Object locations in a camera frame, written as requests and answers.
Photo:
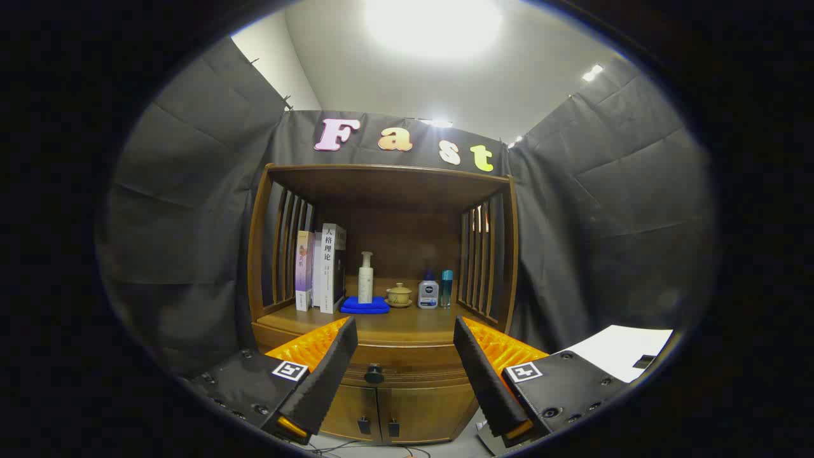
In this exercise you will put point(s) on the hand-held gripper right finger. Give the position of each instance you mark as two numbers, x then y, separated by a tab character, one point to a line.
486	375

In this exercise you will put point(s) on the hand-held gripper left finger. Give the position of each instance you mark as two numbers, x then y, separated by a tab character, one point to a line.
324	375

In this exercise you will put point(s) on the black drawer knob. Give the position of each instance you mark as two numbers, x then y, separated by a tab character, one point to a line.
374	373

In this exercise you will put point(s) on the wooden drawer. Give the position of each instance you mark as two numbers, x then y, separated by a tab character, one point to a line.
416	362

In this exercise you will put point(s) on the wooden cabinet door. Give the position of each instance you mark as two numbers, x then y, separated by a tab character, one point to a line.
426	410
350	407

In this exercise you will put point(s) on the wooden countertop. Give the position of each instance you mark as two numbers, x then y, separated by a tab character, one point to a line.
407	326

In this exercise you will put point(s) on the brown wooden cabinet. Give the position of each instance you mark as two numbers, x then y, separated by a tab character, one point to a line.
381	184

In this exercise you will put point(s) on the blue folded cloth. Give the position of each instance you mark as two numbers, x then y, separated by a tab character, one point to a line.
365	306

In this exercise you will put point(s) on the slim teal bottle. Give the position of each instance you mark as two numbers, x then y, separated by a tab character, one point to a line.
446	287

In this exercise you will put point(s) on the white bottle blue pump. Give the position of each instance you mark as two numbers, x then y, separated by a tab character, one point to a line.
428	296

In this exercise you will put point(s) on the purple book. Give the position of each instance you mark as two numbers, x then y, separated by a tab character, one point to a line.
304	270

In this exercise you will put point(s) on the thick white book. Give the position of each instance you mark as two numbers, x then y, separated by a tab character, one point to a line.
331	267

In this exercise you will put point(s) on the yellow lidded teacup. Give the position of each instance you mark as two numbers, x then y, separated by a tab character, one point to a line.
399	295

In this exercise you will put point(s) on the white table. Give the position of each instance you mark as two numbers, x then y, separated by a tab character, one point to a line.
617	353

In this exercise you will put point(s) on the small ceiling light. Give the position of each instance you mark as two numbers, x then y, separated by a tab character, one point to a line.
593	72

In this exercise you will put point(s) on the large ceiling light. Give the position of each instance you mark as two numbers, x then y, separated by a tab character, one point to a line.
432	25

